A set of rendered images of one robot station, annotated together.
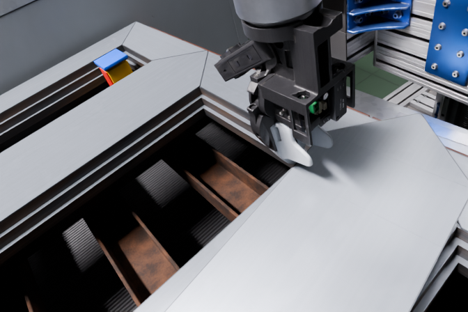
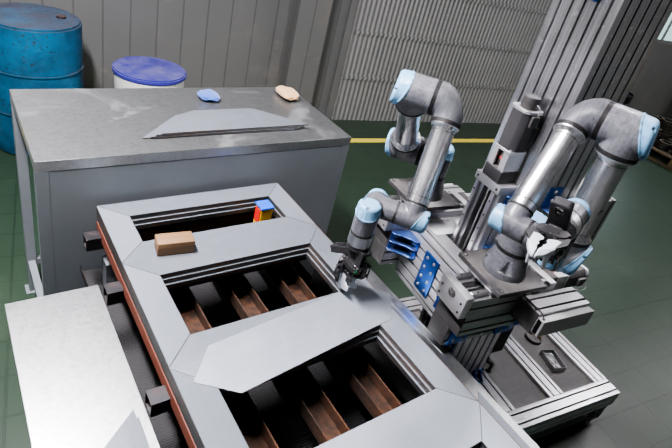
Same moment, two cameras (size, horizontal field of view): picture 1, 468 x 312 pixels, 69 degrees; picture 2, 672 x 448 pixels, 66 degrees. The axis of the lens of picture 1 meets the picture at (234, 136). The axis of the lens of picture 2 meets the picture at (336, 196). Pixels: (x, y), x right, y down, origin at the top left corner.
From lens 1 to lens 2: 1.35 m
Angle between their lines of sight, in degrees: 16
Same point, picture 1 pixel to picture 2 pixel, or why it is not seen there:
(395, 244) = (361, 322)
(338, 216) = (348, 310)
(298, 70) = (356, 261)
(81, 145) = (250, 245)
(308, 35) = (361, 254)
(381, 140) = (372, 295)
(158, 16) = (288, 182)
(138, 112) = (278, 242)
